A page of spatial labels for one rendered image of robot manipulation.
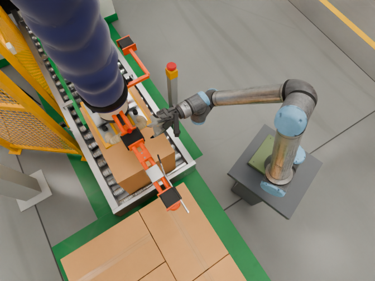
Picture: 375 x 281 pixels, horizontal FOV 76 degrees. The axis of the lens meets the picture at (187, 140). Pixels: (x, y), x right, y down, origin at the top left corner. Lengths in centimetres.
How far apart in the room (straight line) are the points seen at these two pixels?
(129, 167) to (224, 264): 94
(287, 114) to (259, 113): 190
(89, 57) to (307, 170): 157
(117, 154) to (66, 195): 119
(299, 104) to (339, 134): 217
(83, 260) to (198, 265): 78
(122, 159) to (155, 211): 52
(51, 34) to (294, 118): 85
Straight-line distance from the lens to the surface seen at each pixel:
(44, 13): 81
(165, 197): 110
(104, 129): 137
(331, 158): 298
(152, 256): 185
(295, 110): 98
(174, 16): 368
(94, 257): 193
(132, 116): 140
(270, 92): 116
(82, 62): 93
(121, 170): 152
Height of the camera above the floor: 238
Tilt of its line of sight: 68 degrees down
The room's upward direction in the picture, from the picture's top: 5 degrees clockwise
